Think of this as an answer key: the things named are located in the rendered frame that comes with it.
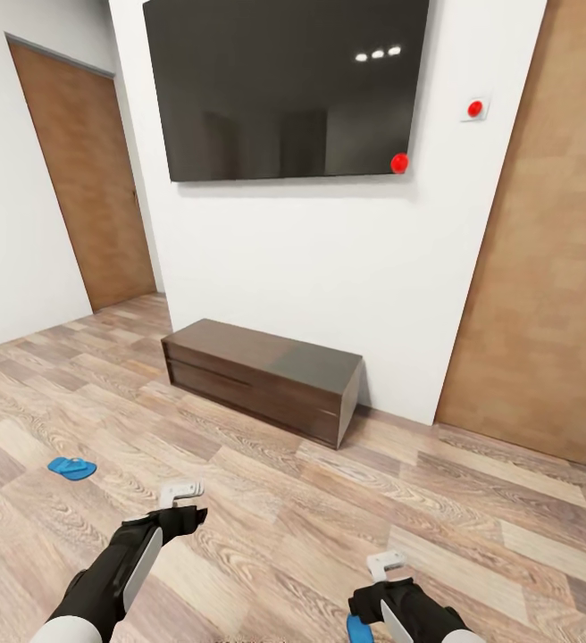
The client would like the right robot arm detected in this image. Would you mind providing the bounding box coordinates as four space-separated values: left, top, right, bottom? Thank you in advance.
348 550 486 643

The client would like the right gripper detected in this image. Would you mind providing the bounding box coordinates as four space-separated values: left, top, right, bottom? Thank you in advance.
348 582 384 625

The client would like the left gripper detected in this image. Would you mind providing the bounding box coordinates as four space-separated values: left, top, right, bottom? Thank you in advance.
155 505 207 544

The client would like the sandal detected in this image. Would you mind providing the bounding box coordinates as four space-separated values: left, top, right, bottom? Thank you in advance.
347 614 374 643
47 456 97 481

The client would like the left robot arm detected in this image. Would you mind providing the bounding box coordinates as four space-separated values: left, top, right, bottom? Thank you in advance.
30 483 207 643

